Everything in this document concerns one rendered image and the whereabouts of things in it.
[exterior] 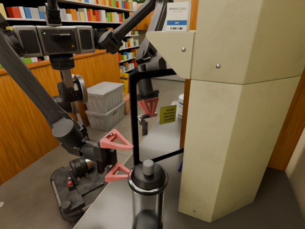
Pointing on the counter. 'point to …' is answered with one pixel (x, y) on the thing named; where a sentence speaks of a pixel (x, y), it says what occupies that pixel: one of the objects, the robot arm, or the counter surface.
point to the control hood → (175, 49)
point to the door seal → (136, 111)
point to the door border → (137, 108)
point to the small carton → (178, 17)
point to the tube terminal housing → (238, 99)
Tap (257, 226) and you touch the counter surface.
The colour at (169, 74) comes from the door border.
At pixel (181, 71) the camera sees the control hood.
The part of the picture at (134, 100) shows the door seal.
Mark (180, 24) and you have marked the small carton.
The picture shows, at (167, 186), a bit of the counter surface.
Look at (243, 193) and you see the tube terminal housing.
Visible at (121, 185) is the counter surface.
